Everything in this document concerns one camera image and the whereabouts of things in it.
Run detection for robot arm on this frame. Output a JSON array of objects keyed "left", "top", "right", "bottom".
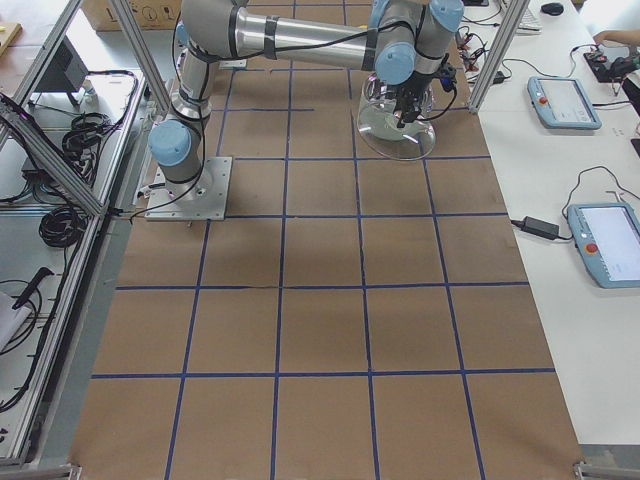
[{"left": 149, "top": 1, "right": 464, "bottom": 203}]

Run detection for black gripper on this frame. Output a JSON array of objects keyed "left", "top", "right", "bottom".
[{"left": 394, "top": 74, "right": 432, "bottom": 125}]

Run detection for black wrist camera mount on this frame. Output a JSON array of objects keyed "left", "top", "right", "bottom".
[{"left": 436, "top": 62, "right": 457, "bottom": 92}]

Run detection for glass pot lid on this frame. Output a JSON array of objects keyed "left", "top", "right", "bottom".
[{"left": 356, "top": 72, "right": 436, "bottom": 161}]

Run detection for black power adapter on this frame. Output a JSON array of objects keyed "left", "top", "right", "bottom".
[{"left": 521, "top": 216, "right": 559, "bottom": 240}]

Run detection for coiled black cables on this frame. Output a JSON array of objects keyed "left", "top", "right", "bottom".
[{"left": 38, "top": 205, "right": 81, "bottom": 249}]

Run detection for upper teach pendant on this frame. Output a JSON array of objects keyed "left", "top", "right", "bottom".
[{"left": 527, "top": 77, "right": 602, "bottom": 131}]

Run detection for aluminium frame post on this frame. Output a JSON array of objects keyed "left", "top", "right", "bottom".
[{"left": 468, "top": 0, "right": 529, "bottom": 114}]

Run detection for lower teach pendant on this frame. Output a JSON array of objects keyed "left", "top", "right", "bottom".
[{"left": 568, "top": 202, "right": 639, "bottom": 289}]

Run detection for black computer mouse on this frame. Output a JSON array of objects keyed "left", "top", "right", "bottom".
[{"left": 540, "top": 2, "right": 564, "bottom": 16}]

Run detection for teach pendant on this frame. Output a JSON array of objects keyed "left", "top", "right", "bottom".
[
  {"left": 568, "top": 202, "right": 639, "bottom": 289},
  {"left": 527, "top": 77, "right": 602, "bottom": 131}
]

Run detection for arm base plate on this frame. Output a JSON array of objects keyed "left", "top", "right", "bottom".
[{"left": 144, "top": 156, "right": 233, "bottom": 221}]

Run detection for cardboard box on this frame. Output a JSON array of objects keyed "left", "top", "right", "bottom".
[{"left": 81, "top": 0, "right": 181, "bottom": 32}]

